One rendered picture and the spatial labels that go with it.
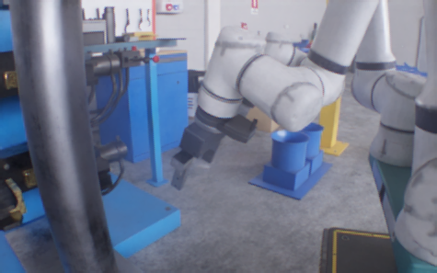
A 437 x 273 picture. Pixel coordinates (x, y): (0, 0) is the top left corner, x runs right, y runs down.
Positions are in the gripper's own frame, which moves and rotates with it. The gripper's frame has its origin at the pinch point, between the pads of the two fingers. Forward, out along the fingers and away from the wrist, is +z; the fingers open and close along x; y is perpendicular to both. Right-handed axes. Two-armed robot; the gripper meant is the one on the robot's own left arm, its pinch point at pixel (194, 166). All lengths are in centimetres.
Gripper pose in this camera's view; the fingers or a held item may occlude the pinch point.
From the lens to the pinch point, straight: 71.2
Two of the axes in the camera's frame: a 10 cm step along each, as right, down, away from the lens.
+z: -3.0, 7.6, 5.7
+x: -4.8, 3.9, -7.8
